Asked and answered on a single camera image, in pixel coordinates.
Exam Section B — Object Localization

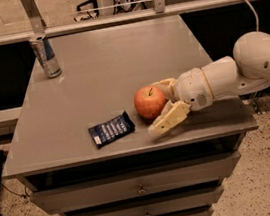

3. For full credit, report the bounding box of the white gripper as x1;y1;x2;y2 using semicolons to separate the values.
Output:
147;68;214;136

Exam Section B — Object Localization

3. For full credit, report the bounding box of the red apple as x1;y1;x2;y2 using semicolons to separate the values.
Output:
134;85;166;120

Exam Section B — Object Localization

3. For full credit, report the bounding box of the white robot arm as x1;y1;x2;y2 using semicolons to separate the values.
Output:
148;31;270;136

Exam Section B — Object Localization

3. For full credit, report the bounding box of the dark blue rxbar wrapper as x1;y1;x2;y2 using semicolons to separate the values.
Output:
88;111;136;149

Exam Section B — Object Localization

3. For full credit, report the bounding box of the grey drawer cabinet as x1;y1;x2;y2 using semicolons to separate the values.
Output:
4;16;257;216

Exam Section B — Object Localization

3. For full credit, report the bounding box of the middle grey drawer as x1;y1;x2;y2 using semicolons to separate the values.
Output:
72;186;223;216

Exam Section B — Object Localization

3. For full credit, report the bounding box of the top grey drawer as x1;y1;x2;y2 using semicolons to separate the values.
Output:
32;150;240;214

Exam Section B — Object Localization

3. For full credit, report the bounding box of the silver blue energy drink can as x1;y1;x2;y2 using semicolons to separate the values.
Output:
29;33;62;78

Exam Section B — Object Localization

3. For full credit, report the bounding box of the white cable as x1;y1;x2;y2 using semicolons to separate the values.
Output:
230;0;263;36

